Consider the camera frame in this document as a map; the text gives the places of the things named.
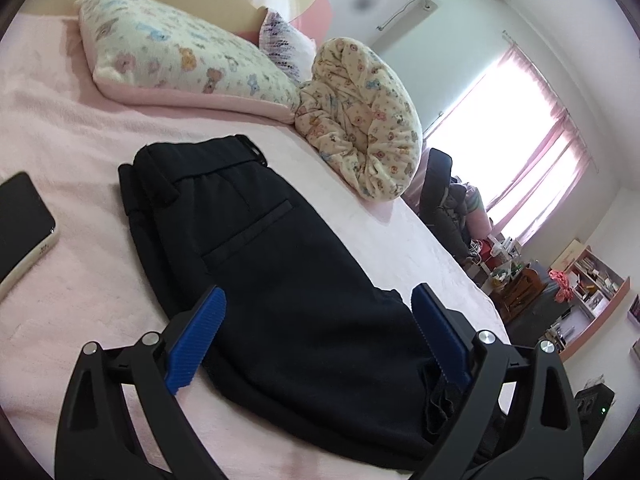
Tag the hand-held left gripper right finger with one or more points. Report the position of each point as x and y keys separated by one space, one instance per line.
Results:
x=442 y=335

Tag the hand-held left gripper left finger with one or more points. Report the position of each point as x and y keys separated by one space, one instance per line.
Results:
x=197 y=345

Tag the black pants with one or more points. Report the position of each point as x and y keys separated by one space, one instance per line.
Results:
x=300 y=285

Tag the cluttered side table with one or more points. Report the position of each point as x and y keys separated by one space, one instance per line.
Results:
x=495 y=260

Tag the dark grey cabinet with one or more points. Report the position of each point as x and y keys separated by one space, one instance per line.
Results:
x=535 y=320

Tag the wooden chair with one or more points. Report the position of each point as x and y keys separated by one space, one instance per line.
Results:
x=525 y=285

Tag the pink cushion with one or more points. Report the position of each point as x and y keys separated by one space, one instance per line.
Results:
x=477 y=215

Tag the red cloth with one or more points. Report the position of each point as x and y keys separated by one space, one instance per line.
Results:
x=562 y=282

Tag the grey jacket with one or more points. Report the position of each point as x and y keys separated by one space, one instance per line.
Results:
x=457 y=202

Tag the black recliner chair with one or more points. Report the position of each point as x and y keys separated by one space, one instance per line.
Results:
x=437 y=175

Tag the black device with green light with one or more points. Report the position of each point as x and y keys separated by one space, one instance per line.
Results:
x=595 y=410

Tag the pink window curtain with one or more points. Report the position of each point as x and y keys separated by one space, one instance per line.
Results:
x=545 y=160

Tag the smartphone with white case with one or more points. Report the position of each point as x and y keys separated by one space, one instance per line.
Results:
x=20 y=220

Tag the rolled bear print blanket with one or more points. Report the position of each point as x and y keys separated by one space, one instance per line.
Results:
x=370 y=125

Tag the bear print pillow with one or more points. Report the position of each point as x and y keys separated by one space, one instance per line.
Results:
x=175 y=55

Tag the purple patterned pillow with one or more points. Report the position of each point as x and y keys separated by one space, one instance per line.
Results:
x=282 y=42

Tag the white air conditioner pipe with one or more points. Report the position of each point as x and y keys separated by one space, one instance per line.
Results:
x=405 y=12

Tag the yellow and pink headboard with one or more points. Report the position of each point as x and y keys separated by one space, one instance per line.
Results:
x=240 y=10

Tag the pink wall bookshelf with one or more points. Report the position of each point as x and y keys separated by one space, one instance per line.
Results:
x=600 y=300

